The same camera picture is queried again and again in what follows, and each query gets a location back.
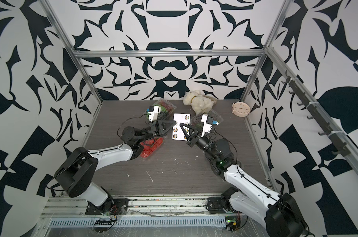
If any left circuit board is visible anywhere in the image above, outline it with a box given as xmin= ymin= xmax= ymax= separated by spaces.
xmin=93 ymin=219 xmax=115 ymax=233

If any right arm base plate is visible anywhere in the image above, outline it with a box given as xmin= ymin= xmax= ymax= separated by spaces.
xmin=205 ymin=197 xmax=246 ymax=215

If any cream plush toy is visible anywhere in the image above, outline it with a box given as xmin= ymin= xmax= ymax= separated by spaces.
xmin=183 ymin=90 xmax=216 ymax=115

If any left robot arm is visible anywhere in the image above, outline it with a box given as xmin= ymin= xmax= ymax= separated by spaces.
xmin=53 ymin=120 xmax=176 ymax=213

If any white sticker sheet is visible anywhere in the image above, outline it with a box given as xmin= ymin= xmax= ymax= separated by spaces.
xmin=172 ymin=113 xmax=190 ymax=141

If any black wall hook rail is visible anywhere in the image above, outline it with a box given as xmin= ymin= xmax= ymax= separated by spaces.
xmin=283 ymin=71 xmax=351 ymax=157

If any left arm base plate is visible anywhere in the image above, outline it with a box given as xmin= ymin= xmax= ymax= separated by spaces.
xmin=85 ymin=198 xmax=129 ymax=215

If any circuit board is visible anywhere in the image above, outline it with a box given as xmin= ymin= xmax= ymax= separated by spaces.
xmin=93 ymin=219 xmax=115 ymax=233
xmin=225 ymin=216 xmax=241 ymax=232

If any strawberry clamshell box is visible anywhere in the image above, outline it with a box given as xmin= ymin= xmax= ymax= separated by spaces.
xmin=140 ymin=137 xmax=165 ymax=158

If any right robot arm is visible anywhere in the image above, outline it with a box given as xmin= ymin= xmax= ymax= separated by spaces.
xmin=180 ymin=123 xmax=310 ymax=237

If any green and red grape box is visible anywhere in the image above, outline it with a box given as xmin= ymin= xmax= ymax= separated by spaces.
xmin=146 ymin=99 xmax=176 ymax=122

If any right circuit board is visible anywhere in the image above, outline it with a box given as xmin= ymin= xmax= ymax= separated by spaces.
xmin=225 ymin=216 xmax=241 ymax=232

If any purple grape clamshell box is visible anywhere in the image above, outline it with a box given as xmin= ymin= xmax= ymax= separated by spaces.
xmin=190 ymin=110 xmax=223 ymax=130

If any aluminium frame rail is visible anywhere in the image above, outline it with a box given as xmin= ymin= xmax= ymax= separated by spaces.
xmin=39 ymin=194 xmax=295 ymax=220

